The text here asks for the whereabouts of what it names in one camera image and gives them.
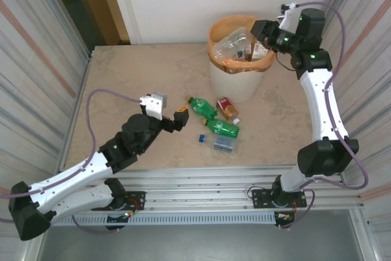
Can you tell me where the clear bottle green white label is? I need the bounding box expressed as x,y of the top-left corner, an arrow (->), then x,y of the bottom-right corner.
252,40 -> 269,60
235,45 -> 253,60

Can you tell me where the green plastic bottle yellow cap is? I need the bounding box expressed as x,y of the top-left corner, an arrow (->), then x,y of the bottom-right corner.
201,119 -> 241,138
186,95 -> 219,120

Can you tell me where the clear plastic bottle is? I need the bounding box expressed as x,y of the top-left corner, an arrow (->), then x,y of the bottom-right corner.
210,27 -> 255,60

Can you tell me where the clear bottle blue label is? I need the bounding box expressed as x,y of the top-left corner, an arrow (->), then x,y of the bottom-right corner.
197,134 -> 239,153

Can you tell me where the orange plastic bin liner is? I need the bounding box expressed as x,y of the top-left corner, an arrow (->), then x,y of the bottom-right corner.
207,15 -> 276,74

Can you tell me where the white plastic bin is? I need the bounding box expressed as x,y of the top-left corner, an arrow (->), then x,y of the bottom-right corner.
208,61 -> 266,104

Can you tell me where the amber bottle red label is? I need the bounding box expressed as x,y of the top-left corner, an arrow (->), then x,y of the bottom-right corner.
216,97 -> 241,124

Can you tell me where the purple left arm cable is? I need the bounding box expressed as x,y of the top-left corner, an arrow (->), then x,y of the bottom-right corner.
0,89 -> 143,234

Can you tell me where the aluminium rail base frame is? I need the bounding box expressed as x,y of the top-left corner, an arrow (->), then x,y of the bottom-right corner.
36,166 -> 366,211

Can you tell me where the grey slotted cable duct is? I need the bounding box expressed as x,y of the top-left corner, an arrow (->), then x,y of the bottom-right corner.
50,211 -> 277,227

